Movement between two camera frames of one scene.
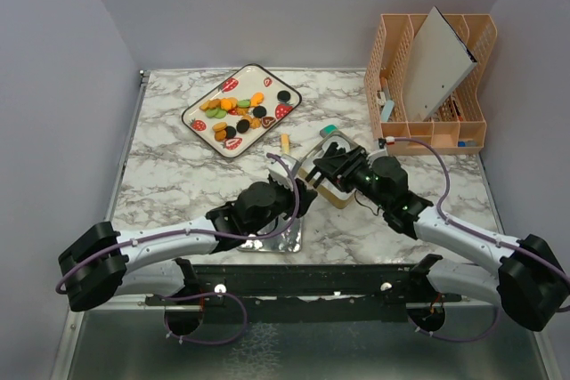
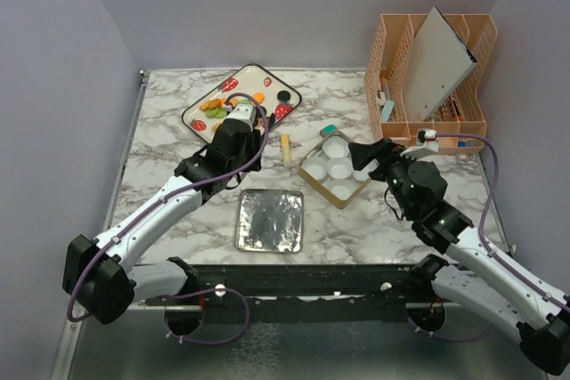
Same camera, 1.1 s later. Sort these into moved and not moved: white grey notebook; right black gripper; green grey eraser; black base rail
Moved: right black gripper
Not moved: black base rail; white grey notebook; green grey eraser
